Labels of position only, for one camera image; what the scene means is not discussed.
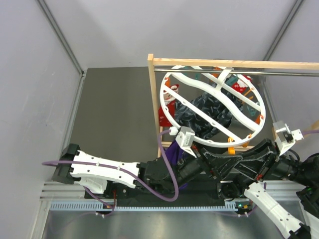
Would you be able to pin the grey cable duct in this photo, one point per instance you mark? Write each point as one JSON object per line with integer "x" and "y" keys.
{"x": 97, "y": 206}

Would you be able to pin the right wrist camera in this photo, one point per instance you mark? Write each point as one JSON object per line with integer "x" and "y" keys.
{"x": 285, "y": 138}

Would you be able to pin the clear plastic bin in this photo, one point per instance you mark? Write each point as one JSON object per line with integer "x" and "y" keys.
{"x": 249, "y": 109}

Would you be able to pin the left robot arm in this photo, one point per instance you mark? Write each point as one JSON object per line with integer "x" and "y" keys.
{"x": 94, "y": 172}

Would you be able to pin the dark patterned cloth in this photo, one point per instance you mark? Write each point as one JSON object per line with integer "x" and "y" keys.
{"x": 209, "y": 105}

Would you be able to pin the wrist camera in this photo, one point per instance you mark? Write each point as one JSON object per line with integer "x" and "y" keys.
{"x": 285, "y": 138}
{"x": 184, "y": 136}

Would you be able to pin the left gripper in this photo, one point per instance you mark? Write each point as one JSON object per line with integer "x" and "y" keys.
{"x": 220, "y": 167}

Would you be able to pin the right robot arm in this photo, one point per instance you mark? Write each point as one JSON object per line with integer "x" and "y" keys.
{"x": 284, "y": 187}

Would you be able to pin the wooden rack frame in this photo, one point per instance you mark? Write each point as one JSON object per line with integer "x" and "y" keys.
{"x": 248, "y": 108}

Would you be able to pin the red snowflake sock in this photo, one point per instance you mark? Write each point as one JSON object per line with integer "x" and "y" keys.
{"x": 236, "y": 83}

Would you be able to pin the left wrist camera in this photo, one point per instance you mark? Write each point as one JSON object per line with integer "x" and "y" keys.
{"x": 184, "y": 136}

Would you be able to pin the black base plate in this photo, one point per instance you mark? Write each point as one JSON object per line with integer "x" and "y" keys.
{"x": 197, "y": 190}

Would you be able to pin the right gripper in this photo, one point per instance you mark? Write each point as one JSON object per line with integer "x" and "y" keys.
{"x": 257, "y": 163}

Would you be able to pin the purple sock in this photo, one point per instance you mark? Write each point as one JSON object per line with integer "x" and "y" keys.
{"x": 176, "y": 157}

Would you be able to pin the white round clip hanger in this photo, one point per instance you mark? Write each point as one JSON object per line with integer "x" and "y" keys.
{"x": 211, "y": 104}

